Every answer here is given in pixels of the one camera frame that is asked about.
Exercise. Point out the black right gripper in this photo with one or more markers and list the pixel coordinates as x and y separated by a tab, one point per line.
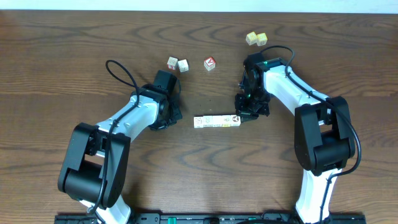
245	113

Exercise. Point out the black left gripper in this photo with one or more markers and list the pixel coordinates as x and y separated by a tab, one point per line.
173	112

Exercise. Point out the white block brown circle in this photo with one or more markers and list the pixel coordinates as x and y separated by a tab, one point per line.
235	120

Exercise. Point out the white block cat drawing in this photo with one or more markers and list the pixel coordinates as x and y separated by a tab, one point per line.
198	122

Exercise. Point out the white block yellow side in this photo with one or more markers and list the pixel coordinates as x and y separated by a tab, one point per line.
226	120

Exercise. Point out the white block blue side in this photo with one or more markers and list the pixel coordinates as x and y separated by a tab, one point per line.
207	121

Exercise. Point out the white block green side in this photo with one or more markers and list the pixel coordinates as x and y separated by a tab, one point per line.
217	121

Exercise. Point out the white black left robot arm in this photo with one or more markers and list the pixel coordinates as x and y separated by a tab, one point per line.
95	164

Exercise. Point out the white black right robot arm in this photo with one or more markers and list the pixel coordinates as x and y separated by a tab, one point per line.
323	141

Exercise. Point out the white wooden block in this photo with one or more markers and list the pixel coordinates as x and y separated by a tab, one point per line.
183	65

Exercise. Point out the white block red side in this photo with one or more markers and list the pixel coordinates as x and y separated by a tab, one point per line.
172	63

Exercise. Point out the red letter wooden block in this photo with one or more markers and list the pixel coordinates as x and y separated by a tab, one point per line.
209	63

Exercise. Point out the pale yellow wooden block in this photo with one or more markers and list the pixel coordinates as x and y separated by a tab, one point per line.
251	38

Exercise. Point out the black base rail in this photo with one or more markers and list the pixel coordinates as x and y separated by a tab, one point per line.
269	217

